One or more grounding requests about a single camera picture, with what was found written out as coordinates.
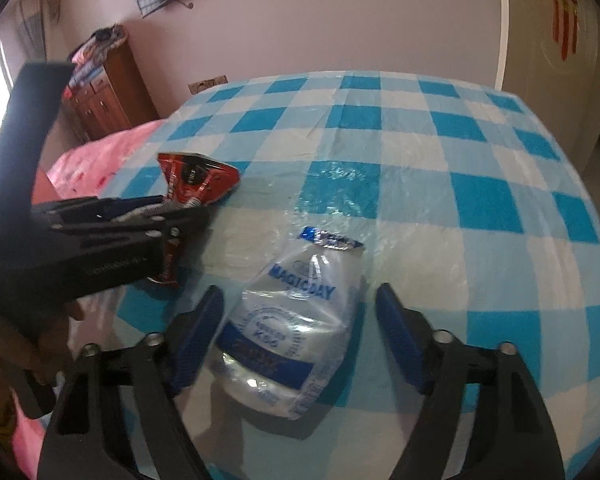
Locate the pink blanket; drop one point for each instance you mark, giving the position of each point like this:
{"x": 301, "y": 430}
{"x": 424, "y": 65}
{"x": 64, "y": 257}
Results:
{"x": 80, "y": 170}

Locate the red knot decoration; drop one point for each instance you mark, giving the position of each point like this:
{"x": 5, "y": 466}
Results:
{"x": 565, "y": 10}

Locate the clear blue printed plastic bag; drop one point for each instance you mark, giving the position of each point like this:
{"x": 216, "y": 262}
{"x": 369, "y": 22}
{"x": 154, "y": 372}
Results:
{"x": 290, "y": 340}

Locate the person's left hand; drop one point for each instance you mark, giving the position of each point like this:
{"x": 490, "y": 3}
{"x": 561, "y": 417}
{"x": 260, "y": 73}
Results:
{"x": 30, "y": 345}

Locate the grey curtain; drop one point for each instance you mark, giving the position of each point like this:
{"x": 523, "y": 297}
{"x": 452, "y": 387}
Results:
{"x": 32, "y": 30}

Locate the red snack wrapper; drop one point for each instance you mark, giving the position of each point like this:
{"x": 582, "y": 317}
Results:
{"x": 200, "y": 177}

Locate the cream door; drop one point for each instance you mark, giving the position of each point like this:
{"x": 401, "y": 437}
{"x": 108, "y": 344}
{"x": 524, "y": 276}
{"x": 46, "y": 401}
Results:
{"x": 545, "y": 60}

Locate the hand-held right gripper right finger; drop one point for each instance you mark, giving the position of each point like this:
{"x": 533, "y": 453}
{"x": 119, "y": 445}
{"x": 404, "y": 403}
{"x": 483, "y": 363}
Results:
{"x": 400, "y": 330}

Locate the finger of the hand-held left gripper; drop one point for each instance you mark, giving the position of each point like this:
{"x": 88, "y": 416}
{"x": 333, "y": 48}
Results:
{"x": 130, "y": 207}
{"x": 130, "y": 232}

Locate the wall socket strip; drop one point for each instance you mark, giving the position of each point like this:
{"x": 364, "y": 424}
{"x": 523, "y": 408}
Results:
{"x": 207, "y": 85}

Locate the brown wooden cabinet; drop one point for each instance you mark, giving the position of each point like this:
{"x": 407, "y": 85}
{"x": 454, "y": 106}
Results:
{"x": 110, "y": 100}

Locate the blue white checked tablecloth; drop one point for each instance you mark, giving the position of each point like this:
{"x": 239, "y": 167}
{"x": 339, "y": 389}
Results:
{"x": 430, "y": 185}

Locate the pile of folded blankets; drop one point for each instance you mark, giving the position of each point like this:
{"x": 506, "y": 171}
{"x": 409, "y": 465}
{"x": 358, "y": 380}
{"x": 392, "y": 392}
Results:
{"x": 97, "y": 50}

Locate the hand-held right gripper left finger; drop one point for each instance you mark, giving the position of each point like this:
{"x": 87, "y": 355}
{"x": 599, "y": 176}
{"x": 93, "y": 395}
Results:
{"x": 200, "y": 330}

